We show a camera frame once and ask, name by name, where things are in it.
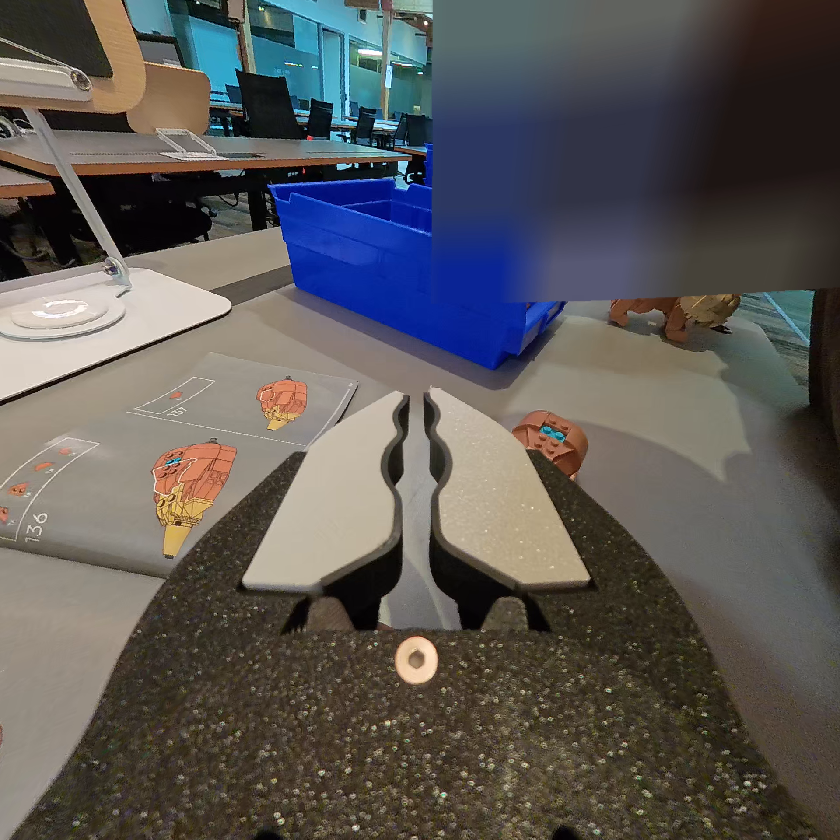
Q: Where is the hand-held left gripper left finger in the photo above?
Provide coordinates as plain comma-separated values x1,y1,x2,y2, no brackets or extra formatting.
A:
241,390,411,627

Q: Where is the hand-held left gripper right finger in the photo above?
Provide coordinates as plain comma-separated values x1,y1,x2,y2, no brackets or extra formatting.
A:
422,386,593,627

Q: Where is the brown brick toy head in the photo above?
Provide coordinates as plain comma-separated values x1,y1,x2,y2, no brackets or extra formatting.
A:
512,410,589,482

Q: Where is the blue plastic bin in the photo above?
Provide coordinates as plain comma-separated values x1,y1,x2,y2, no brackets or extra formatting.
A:
268,178,568,371

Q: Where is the grey desk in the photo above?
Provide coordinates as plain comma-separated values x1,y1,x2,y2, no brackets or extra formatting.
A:
0,226,811,840

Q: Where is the long wood-edged office desk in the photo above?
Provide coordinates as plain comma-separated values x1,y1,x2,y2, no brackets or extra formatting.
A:
0,128,413,198

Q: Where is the grey instruction booklet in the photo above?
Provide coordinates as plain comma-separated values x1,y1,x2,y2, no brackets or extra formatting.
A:
0,352,360,580

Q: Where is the brown brick toy animal body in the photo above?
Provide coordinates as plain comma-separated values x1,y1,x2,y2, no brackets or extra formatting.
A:
607,295,742,343

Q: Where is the white lamp base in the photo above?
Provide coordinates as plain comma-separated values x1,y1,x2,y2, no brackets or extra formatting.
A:
0,36,232,403

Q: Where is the clear acrylic tray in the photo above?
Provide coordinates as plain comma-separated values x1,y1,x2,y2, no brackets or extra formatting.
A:
156,128,217,160

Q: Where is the wooden back chair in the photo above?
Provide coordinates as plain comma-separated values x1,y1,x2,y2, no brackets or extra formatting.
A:
128,62,212,135

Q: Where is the wood-framed black partition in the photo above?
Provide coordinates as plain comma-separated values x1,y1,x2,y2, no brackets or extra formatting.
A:
0,0,147,114

